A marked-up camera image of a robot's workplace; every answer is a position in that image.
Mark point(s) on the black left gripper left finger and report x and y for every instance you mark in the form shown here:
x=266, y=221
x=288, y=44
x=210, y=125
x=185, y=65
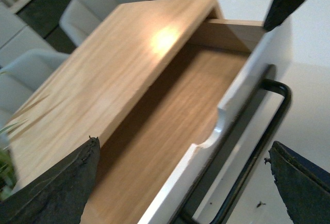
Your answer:
x=60, y=194

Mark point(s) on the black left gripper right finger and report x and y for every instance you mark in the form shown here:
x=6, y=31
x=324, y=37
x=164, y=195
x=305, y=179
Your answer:
x=303, y=186

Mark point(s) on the white drawer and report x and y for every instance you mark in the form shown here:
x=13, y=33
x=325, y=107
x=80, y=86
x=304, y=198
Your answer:
x=152, y=159

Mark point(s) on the black drawer handle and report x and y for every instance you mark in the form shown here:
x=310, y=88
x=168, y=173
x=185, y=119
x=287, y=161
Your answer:
x=204, y=181

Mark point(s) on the wooden drawer cabinet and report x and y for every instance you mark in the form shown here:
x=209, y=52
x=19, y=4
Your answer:
x=91, y=93

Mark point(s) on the beige armchair far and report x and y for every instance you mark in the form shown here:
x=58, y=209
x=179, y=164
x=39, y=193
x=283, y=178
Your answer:
x=23, y=76

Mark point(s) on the beige armchair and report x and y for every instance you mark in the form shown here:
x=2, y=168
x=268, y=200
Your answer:
x=82, y=17
x=23, y=76

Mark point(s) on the beige armchair near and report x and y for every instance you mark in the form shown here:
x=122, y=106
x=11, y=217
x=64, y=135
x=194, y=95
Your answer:
x=82, y=17

